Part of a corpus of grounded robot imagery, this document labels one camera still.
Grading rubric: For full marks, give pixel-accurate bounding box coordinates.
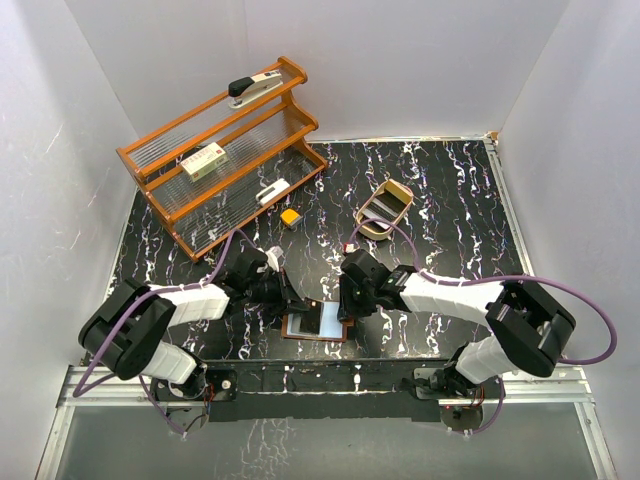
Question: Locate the white staples box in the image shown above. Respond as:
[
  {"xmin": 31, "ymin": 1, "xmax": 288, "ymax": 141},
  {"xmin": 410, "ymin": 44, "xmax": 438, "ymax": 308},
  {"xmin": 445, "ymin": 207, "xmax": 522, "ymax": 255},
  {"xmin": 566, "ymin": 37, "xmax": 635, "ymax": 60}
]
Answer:
[{"xmin": 180, "ymin": 142, "xmax": 228, "ymax": 182}]

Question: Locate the cream oval card tray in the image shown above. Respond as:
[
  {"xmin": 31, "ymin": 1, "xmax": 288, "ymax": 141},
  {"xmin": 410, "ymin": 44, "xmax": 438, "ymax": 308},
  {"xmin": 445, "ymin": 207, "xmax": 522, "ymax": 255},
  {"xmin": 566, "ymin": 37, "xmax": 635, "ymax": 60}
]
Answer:
[{"xmin": 355, "ymin": 179, "xmax": 414, "ymax": 241}]

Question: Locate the small white black device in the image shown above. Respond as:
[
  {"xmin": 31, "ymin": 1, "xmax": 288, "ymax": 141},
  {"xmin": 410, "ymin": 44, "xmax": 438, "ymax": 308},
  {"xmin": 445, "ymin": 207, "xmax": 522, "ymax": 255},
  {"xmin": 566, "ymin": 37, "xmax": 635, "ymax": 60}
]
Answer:
[{"xmin": 255, "ymin": 178, "xmax": 290, "ymax": 206}]

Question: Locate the black white stapler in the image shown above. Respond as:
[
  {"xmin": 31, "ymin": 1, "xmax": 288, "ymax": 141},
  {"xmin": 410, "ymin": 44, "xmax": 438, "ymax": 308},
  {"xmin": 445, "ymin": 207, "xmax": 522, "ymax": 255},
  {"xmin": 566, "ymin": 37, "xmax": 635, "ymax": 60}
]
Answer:
[{"xmin": 228, "ymin": 70, "xmax": 283, "ymax": 109}]

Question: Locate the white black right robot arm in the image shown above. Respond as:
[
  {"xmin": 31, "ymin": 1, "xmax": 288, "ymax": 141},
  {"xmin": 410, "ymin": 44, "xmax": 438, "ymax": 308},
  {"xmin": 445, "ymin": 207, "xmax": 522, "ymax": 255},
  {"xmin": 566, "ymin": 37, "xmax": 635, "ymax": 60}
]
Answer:
[{"xmin": 338, "ymin": 249, "xmax": 576, "ymax": 397}]

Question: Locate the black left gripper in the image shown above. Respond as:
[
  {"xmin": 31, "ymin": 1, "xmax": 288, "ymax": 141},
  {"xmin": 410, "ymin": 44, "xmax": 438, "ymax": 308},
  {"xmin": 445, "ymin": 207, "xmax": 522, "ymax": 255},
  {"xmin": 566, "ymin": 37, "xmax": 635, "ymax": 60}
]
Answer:
[{"xmin": 245, "ymin": 266, "xmax": 308, "ymax": 315}]

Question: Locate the brown leather card holder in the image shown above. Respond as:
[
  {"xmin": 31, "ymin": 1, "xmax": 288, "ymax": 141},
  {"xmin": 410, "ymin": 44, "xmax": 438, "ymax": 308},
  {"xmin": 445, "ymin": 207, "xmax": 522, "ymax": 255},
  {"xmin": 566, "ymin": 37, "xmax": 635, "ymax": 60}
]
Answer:
[{"xmin": 281, "ymin": 300, "xmax": 353, "ymax": 342}]

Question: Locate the aluminium frame rail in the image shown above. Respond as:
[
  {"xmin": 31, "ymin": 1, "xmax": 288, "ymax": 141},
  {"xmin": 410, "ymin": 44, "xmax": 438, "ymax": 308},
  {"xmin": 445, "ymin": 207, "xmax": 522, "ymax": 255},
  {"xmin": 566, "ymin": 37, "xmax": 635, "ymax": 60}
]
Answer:
[{"xmin": 484, "ymin": 131, "xmax": 617, "ymax": 479}]

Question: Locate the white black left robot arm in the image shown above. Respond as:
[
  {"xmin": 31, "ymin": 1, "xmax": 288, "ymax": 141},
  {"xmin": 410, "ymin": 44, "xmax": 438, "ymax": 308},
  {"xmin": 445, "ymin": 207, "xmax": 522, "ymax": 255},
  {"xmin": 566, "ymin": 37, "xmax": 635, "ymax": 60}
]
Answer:
[{"xmin": 78, "ymin": 246, "xmax": 310, "ymax": 399}]

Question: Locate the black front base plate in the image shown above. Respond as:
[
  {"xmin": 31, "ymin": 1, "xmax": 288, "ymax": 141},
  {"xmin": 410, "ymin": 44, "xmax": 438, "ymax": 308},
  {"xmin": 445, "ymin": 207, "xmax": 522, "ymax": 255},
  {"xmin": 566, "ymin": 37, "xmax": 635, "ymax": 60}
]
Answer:
[{"xmin": 206, "ymin": 358, "xmax": 444, "ymax": 423}]

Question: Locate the black credit card gold chip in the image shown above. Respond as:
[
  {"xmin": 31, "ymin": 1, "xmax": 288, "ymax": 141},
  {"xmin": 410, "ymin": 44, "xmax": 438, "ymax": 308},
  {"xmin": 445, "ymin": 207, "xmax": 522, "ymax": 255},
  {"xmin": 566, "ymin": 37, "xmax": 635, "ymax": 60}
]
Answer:
[{"xmin": 299, "ymin": 298, "xmax": 322, "ymax": 335}]

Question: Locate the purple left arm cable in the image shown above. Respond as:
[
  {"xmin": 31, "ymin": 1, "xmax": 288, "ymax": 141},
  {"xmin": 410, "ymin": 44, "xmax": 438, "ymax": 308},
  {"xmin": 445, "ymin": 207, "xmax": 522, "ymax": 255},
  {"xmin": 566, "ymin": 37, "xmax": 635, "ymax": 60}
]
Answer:
[{"xmin": 72, "ymin": 228, "xmax": 266, "ymax": 436}]

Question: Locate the orange wooden shelf rack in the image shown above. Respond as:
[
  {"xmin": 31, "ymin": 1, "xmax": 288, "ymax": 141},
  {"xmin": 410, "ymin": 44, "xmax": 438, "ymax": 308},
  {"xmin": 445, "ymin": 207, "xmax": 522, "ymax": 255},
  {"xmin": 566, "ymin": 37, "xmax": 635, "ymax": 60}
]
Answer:
[{"xmin": 117, "ymin": 56, "xmax": 328, "ymax": 262}]

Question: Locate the yellow grey eraser block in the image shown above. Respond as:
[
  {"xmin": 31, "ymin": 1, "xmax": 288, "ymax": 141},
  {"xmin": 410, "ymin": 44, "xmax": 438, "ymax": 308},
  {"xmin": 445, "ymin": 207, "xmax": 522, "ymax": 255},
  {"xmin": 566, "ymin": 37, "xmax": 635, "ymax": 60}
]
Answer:
[{"xmin": 280, "ymin": 209, "xmax": 302, "ymax": 229}]

